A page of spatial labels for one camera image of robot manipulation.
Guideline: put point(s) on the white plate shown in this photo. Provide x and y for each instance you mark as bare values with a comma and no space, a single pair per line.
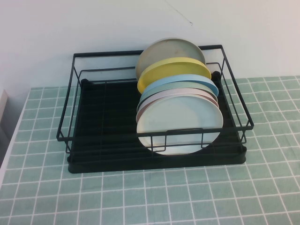
182,117

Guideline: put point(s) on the pale pink plate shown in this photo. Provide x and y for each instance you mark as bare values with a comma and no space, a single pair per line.
178,91

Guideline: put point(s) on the pale green plate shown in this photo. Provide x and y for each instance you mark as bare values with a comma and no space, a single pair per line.
182,84

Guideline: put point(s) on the yellow plate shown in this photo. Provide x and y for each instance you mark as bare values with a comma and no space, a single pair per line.
164,68

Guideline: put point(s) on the light blue plate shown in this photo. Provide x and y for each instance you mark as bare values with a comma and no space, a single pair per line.
187,78

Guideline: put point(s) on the beige grey plate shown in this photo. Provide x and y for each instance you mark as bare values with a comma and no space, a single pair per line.
173,50

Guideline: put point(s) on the black plastic drip tray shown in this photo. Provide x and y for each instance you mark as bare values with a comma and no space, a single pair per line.
105,105

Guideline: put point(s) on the green checked tablecloth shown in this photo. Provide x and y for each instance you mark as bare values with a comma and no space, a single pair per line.
164,199

